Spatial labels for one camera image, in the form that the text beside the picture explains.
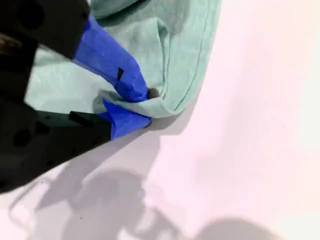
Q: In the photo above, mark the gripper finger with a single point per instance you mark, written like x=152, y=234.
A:
x=75, y=135
x=107, y=55

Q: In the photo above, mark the pale green T-shirt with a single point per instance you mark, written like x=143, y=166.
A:
x=180, y=62

